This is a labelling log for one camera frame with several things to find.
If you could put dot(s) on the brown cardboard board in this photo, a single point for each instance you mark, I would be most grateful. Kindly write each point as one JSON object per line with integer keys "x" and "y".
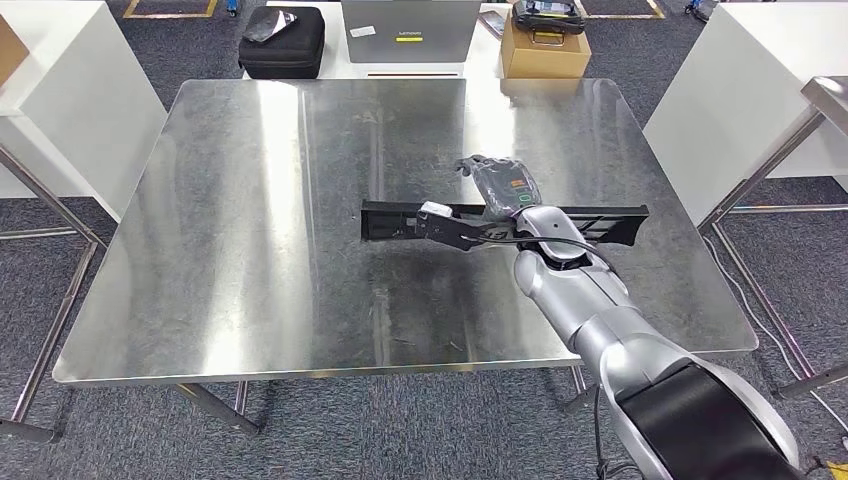
{"x": 10, "y": 53}

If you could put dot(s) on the brown cardboard box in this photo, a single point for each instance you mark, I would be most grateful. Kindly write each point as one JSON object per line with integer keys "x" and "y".
{"x": 543, "y": 60}

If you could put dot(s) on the clear plastic bag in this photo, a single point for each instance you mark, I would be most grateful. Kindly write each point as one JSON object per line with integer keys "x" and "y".
{"x": 265, "y": 26}

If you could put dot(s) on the black zip case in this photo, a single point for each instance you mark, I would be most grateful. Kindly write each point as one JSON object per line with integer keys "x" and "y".
{"x": 285, "y": 56}

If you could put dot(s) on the black plastic frame part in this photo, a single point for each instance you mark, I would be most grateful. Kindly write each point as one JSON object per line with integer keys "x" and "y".
{"x": 391, "y": 225}

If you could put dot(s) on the steel workbench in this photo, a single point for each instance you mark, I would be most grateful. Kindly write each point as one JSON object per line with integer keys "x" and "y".
{"x": 232, "y": 232}

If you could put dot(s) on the grey laptop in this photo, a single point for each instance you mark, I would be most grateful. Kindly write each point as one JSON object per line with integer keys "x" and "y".
{"x": 411, "y": 26}

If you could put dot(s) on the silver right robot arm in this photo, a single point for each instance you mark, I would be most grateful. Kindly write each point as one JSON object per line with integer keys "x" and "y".
{"x": 583, "y": 305}

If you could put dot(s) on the dark tablet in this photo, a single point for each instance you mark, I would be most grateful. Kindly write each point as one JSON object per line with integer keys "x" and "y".
{"x": 493, "y": 23}

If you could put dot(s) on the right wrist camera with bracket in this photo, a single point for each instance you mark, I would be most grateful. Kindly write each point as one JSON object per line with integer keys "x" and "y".
{"x": 450, "y": 232}

